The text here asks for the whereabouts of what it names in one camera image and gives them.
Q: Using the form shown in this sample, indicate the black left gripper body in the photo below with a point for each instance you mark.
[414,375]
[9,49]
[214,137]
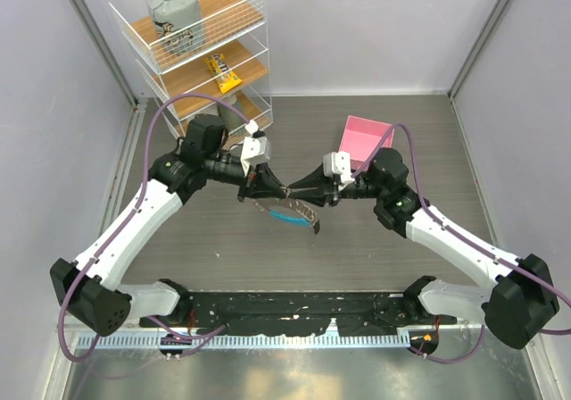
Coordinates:
[248,183]

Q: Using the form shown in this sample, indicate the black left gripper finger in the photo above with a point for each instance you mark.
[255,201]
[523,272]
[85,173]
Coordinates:
[268,192]
[267,181]

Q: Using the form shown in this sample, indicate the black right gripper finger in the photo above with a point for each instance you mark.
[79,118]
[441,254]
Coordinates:
[316,196]
[315,179]

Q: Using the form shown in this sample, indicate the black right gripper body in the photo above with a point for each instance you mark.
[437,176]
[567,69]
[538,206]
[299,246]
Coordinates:
[335,192]

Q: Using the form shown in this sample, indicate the blue key holder handle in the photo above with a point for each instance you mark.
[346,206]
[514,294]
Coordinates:
[295,219]

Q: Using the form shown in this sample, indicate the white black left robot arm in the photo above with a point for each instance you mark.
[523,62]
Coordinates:
[90,288]

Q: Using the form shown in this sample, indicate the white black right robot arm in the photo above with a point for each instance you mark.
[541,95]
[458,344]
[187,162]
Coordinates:
[512,296]

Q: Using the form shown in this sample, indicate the pink open drawer box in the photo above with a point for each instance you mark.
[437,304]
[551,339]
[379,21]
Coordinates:
[360,137]

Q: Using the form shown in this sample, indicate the green pump bottle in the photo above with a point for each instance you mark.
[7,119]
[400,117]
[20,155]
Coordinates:
[229,116]

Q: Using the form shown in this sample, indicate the yellow candy bag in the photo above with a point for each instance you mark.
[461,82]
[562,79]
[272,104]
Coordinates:
[225,77]

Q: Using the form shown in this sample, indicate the grey wrapped bundle top shelf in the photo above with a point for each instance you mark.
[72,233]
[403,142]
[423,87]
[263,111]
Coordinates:
[179,25]

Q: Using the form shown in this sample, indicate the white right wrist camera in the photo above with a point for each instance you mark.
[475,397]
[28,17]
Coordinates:
[338,164]

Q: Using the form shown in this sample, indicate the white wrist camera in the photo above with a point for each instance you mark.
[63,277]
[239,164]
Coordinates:
[338,164]
[256,147]

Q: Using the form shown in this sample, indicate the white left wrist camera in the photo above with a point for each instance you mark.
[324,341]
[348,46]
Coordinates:
[256,147]

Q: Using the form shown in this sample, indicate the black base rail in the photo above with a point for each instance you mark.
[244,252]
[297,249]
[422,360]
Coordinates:
[303,314]

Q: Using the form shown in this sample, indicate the white wire shelf rack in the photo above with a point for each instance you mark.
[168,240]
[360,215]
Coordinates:
[236,28]

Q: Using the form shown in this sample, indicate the white slotted cable duct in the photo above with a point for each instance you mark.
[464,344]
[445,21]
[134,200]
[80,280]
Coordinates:
[329,340]

